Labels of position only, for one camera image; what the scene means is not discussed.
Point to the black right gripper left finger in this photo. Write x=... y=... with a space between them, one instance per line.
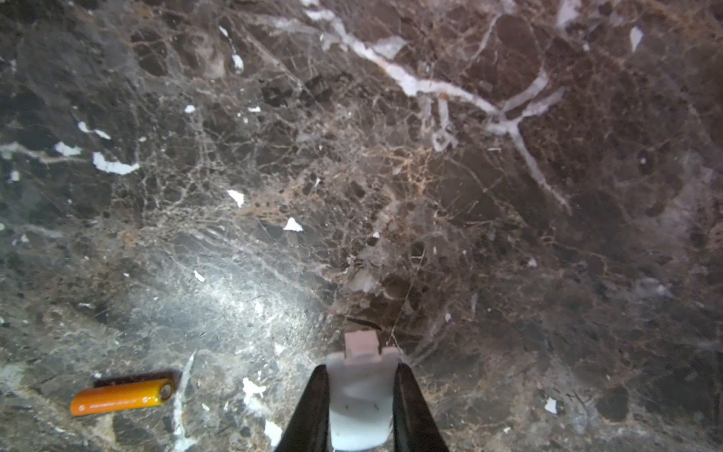
x=308 y=428

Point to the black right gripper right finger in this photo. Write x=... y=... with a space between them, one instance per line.
x=414 y=427

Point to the white battery cover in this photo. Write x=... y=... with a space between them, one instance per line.
x=361 y=381

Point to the orange battery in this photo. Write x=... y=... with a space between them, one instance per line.
x=122 y=397

